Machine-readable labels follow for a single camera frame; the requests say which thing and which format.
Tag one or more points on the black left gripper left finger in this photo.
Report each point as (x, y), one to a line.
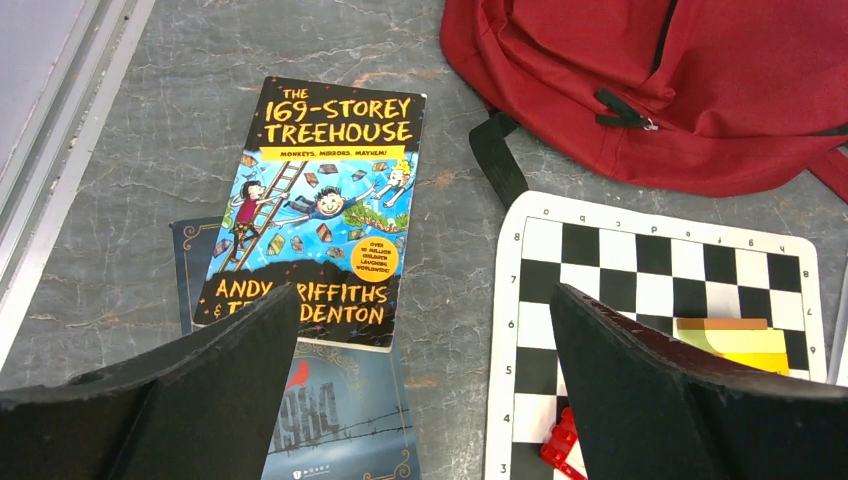
(199, 407)

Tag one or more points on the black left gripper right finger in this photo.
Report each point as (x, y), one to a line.
(648, 406)

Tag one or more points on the red backpack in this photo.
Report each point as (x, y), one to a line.
(715, 98)

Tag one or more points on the red toy block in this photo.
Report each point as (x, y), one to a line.
(562, 450)

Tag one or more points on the yellow sticky notes pad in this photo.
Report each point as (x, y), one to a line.
(748, 341)

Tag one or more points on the dark blue 1984 book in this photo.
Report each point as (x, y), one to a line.
(344, 413)

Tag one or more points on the black white chessboard mat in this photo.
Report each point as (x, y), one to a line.
(650, 268)

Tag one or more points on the treehouse paperback book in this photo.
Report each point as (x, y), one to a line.
(321, 201)

